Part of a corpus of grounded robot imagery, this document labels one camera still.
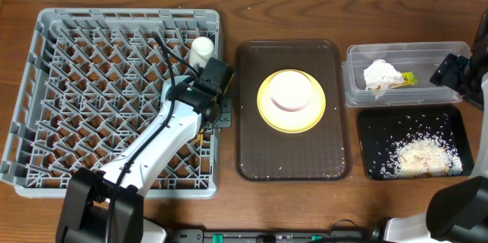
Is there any wooden chopstick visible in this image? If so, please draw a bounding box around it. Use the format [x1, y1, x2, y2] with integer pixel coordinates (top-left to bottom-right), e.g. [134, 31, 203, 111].
[193, 129, 204, 146]

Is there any white cup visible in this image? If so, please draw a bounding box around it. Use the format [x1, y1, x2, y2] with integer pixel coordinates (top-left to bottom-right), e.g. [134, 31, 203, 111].
[189, 37, 214, 68]

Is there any yellow green snack wrapper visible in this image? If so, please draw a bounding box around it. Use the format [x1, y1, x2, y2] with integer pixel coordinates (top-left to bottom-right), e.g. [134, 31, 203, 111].
[389, 72, 418, 88]

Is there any white tissue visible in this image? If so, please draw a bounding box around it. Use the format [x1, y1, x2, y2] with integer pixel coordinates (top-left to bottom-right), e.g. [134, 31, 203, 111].
[363, 59, 404, 100]

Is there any yellow round plate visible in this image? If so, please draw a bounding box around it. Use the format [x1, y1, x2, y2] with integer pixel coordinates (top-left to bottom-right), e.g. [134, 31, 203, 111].
[256, 69, 326, 133]

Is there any pink shallow bowl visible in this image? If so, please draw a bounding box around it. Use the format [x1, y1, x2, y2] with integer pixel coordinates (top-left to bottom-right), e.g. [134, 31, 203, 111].
[269, 70, 313, 112]

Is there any light blue bowl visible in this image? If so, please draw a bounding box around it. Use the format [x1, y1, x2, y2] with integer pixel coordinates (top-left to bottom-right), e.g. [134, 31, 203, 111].
[161, 75, 194, 104]

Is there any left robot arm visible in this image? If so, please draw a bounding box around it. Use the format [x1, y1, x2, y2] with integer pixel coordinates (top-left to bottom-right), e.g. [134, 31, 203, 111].
[55, 77, 230, 242]

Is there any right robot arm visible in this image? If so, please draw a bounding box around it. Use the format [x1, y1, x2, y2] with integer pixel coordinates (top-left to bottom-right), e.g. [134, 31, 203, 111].
[372, 13, 487, 243]

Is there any clear plastic bin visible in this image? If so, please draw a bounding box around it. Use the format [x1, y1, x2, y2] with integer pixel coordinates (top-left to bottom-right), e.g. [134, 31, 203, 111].
[342, 41, 471, 107]

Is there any black rectangular tray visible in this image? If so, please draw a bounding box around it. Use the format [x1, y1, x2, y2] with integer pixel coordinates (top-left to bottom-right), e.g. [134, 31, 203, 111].
[358, 104, 474, 181]

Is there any spilled rice pile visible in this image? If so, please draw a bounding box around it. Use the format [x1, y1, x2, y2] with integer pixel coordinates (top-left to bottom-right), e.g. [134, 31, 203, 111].
[380, 114, 463, 179]

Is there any dark brown serving tray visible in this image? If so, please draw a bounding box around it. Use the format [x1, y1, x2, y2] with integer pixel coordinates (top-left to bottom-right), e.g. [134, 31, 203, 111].
[236, 40, 350, 181]

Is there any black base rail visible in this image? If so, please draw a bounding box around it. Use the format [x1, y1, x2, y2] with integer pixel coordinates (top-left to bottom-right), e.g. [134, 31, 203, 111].
[165, 229, 371, 243]

